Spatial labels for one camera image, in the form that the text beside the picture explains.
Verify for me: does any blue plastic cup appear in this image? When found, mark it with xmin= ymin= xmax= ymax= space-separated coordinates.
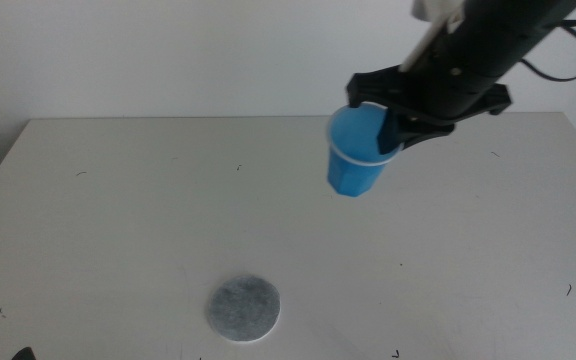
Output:
xmin=325 ymin=102 xmax=402 ymax=198

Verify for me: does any grey round cup mat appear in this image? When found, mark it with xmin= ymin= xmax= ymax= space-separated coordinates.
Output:
xmin=206 ymin=273 xmax=282 ymax=343

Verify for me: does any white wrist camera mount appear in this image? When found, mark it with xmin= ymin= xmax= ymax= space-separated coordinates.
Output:
xmin=400 ymin=0 xmax=469 ymax=74

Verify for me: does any black cable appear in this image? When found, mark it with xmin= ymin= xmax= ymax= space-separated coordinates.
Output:
xmin=517 ymin=18 xmax=576 ymax=83

